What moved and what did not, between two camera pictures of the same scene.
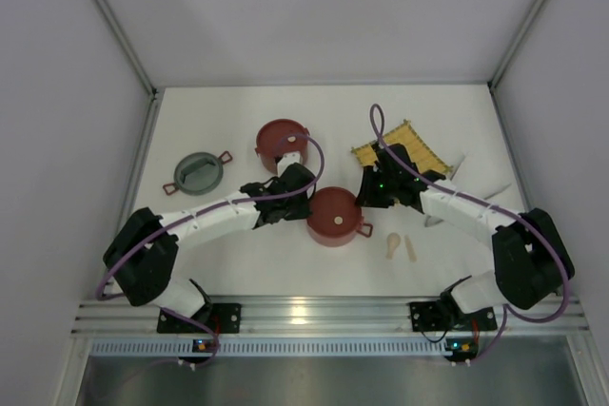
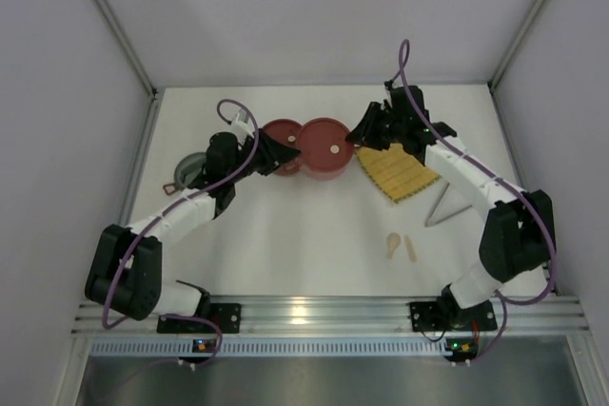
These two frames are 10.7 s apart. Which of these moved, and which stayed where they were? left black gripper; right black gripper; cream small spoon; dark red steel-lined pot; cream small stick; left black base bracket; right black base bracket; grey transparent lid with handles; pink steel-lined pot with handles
Moved: right black gripper; pink steel-lined pot with handles; left black gripper
Stayed: left black base bracket; cream small spoon; grey transparent lid with handles; dark red steel-lined pot; right black base bracket; cream small stick
